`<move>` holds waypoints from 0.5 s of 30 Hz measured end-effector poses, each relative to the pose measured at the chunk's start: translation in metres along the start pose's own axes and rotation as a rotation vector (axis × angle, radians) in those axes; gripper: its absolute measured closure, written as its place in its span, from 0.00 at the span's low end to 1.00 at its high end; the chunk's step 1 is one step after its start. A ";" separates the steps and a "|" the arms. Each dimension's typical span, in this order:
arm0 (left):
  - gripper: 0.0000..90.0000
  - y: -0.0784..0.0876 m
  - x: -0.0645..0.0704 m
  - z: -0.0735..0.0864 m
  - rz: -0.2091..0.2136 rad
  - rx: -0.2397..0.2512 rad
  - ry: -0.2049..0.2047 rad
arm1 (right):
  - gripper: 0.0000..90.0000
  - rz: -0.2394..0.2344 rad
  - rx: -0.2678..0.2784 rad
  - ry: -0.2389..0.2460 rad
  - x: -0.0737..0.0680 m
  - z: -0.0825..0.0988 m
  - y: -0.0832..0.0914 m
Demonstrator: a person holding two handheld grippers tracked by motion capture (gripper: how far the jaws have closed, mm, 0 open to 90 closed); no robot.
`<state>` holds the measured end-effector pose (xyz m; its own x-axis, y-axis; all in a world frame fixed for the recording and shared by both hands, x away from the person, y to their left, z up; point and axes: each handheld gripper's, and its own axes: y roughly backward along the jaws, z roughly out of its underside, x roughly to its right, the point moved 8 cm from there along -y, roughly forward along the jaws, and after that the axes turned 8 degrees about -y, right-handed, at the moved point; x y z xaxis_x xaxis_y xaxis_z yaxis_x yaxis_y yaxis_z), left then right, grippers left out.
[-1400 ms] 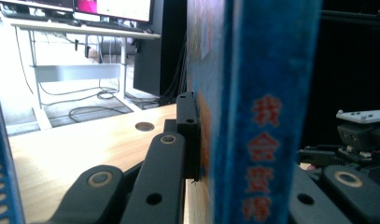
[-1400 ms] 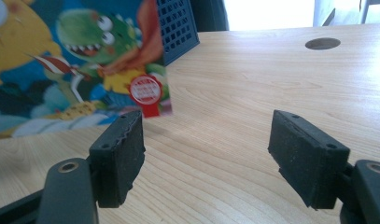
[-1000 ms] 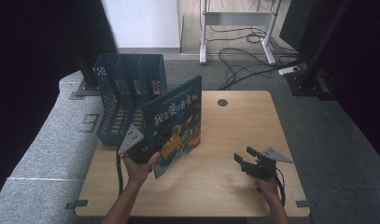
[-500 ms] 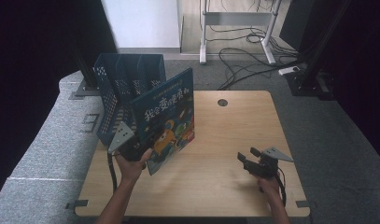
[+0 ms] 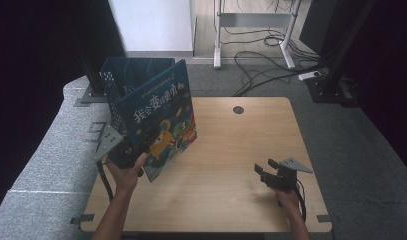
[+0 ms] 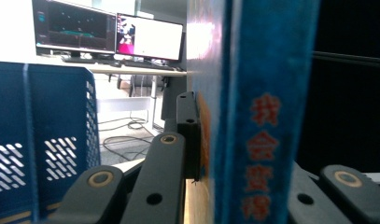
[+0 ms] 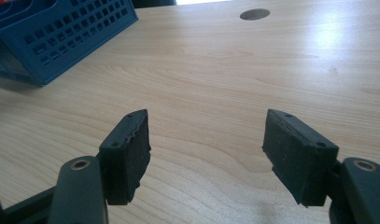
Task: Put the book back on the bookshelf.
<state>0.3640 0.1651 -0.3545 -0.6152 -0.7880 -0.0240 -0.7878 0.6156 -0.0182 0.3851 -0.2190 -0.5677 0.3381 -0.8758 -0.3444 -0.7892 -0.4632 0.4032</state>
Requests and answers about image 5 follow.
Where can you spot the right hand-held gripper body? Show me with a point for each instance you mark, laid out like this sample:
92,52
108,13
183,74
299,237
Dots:
284,175

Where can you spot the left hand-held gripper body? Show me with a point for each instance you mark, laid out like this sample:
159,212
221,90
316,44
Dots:
121,151

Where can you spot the blue picture book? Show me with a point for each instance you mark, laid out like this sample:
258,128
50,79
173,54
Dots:
157,116

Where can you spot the blue plastic file rack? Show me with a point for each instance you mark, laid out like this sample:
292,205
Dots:
124,71

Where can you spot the person's right hand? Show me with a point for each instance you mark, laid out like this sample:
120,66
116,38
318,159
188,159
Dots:
287,200

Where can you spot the person's left hand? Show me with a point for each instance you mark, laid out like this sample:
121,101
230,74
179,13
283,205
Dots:
126,176

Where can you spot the black metal stand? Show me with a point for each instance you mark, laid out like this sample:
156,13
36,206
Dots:
92,80
337,60

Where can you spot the grey felt cover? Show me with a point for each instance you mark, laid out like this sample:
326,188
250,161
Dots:
41,166

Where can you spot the white power strip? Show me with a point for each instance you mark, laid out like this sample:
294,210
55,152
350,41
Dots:
309,75

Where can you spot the white partition panel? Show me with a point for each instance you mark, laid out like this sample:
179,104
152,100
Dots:
154,23

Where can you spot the black curtain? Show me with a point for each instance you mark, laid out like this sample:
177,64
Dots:
387,66
31,50

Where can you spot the grey table bracket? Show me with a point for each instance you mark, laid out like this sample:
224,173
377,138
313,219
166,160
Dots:
82,219

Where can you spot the white desk frame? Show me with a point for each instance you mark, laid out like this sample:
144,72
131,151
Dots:
254,20

